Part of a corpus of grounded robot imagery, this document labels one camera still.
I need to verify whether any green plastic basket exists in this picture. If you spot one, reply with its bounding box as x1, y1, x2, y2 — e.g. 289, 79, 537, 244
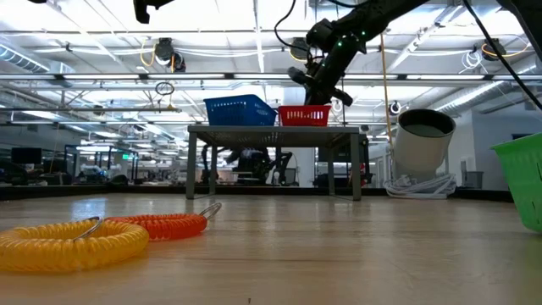
490, 131, 542, 233

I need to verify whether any white round dome camera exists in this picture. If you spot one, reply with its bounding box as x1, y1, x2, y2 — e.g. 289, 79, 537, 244
391, 108, 457, 181

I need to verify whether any blue plastic basket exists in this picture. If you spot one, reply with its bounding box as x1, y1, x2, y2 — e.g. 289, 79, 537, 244
202, 93, 279, 127

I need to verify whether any black monitor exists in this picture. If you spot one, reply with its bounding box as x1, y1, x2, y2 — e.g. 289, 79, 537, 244
10, 147, 43, 165

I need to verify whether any grey perforated metal riser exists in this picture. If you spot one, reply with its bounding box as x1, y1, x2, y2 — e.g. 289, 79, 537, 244
185, 125, 363, 202

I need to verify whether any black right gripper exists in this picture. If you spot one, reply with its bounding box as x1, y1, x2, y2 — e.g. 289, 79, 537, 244
287, 58, 355, 107

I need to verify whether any red plastic basket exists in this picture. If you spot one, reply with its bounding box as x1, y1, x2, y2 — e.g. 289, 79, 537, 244
278, 104, 332, 127

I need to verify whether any grey waste bin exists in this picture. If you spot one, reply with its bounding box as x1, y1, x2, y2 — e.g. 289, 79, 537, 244
463, 170, 484, 190

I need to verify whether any white coiled camera cable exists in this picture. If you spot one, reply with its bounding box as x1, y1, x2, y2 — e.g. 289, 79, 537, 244
383, 172, 458, 200

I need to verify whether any black coiled hanging cable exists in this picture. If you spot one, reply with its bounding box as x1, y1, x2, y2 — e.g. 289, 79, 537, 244
154, 80, 175, 97

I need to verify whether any orange coil wristband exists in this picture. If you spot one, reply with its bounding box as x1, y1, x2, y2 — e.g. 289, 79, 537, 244
105, 202, 224, 241

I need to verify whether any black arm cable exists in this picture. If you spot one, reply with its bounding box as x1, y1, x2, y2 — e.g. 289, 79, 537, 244
274, 0, 308, 52

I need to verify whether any black thin cable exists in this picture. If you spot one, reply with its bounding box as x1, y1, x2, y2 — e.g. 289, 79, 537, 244
462, 0, 542, 110

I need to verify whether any black ceiling fixture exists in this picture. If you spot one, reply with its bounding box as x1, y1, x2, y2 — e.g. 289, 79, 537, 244
170, 51, 187, 73
481, 38, 507, 63
154, 36, 175, 61
290, 36, 312, 61

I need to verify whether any black background robot station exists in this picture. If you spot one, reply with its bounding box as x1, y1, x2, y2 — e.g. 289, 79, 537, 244
201, 145, 297, 187

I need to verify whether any yellow coil wristband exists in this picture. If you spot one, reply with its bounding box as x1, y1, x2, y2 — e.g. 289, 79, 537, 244
0, 216, 150, 272

